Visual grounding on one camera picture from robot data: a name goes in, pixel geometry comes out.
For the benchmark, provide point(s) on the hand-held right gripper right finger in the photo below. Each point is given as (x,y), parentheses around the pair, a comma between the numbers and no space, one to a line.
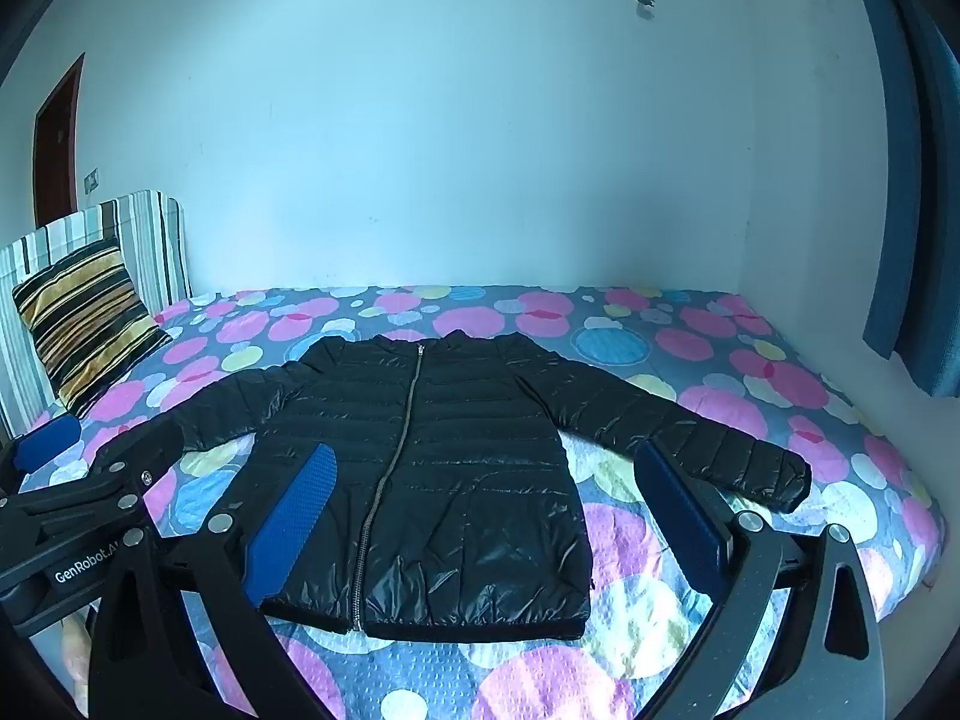
(675,517)

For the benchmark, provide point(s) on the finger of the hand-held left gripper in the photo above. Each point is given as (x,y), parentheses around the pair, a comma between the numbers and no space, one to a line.
(142,450)
(45,441)

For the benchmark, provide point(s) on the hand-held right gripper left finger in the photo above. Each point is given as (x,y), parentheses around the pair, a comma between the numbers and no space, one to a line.
(294,521)

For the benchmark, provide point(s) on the black puffer jacket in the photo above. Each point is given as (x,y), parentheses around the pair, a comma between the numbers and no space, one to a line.
(465,465)

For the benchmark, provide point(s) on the yellow black striped pillow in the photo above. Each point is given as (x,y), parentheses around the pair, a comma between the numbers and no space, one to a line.
(82,322)

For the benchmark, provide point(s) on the polka dot bed sheet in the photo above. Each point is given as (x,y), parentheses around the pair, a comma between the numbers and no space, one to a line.
(675,360)

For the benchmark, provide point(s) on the striped padded headboard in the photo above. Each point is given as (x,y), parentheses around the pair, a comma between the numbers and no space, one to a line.
(150,240)

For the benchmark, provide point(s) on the brown wooden door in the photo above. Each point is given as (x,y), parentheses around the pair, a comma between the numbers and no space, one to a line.
(58,150)

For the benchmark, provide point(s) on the blue curtain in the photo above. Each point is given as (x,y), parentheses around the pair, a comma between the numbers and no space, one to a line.
(900,240)

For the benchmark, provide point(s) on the wall switch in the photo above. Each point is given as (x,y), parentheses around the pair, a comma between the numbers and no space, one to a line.
(92,181)

